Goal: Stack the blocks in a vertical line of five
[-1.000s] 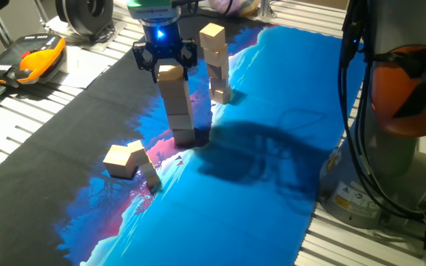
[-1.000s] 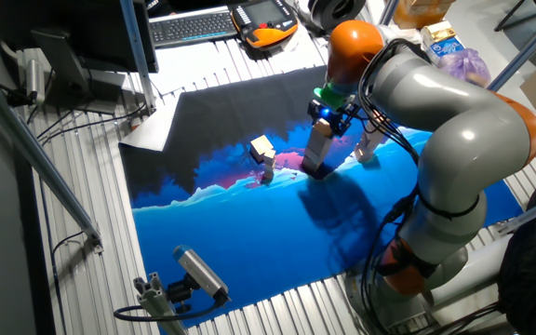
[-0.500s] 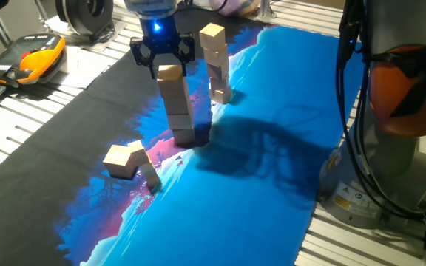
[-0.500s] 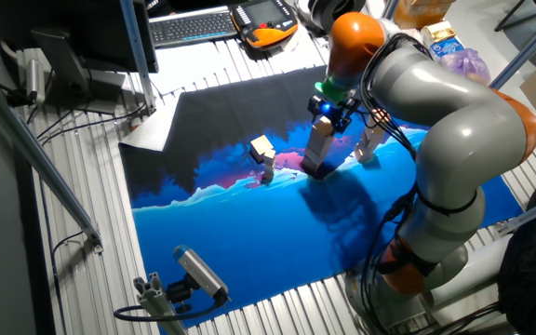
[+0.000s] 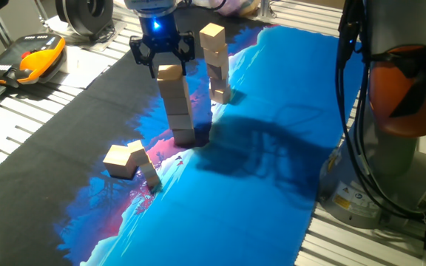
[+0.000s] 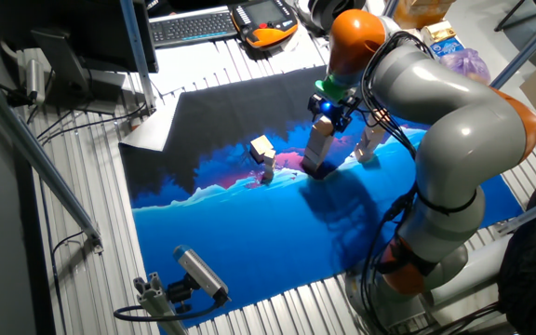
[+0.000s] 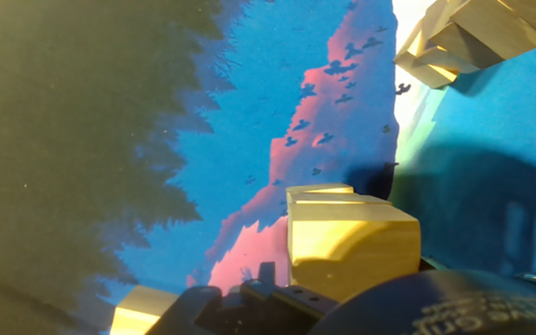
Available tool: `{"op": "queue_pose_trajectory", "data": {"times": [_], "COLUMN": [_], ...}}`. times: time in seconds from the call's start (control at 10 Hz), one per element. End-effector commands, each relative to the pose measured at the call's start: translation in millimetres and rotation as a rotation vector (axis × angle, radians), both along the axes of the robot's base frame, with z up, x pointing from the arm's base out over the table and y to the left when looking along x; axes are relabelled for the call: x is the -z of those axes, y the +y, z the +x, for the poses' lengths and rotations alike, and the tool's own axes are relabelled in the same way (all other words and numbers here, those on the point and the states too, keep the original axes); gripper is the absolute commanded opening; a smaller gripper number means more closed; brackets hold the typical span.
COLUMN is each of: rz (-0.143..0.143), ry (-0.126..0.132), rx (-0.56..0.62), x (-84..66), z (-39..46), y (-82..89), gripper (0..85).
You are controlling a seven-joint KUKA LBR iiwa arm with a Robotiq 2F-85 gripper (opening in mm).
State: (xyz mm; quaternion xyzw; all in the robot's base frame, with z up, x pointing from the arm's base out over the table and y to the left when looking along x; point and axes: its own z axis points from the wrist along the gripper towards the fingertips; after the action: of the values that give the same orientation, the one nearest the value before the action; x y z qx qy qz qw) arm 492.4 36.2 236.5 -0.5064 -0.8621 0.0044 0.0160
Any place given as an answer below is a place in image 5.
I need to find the printed landscape desk mat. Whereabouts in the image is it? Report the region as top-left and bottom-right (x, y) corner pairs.
(0, 3), (362, 266)

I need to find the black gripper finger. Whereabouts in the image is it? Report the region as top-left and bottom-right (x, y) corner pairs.
(129, 35), (158, 79)
(177, 31), (197, 75)

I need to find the black fabric strap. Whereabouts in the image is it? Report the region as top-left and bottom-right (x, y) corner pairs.
(370, 46), (426, 119)

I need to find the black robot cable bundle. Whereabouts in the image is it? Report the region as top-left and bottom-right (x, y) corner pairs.
(335, 0), (426, 222)

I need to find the orange black teach pendant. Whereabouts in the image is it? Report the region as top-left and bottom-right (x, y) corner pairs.
(0, 33), (68, 89)

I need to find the medium wooden cube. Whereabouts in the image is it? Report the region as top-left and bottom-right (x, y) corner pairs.
(209, 86), (233, 106)
(198, 21), (226, 51)
(202, 44), (230, 69)
(208, 76), (231, 92)
(206, 63), (231, 81)

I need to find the purple plastic bag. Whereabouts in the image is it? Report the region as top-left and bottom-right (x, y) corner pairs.
(194, 0), (260, 17)

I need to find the thin silver rod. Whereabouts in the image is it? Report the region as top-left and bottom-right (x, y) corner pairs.
(33, 0), (51, 30)

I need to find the white paper sheet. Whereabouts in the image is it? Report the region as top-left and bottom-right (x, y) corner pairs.
(55, 44), (111, 90)

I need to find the black round spool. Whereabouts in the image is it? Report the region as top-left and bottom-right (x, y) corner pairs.
(55, 0), (115, 38)

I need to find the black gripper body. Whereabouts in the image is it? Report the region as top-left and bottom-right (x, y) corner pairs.
(138, 14), (183, 51)

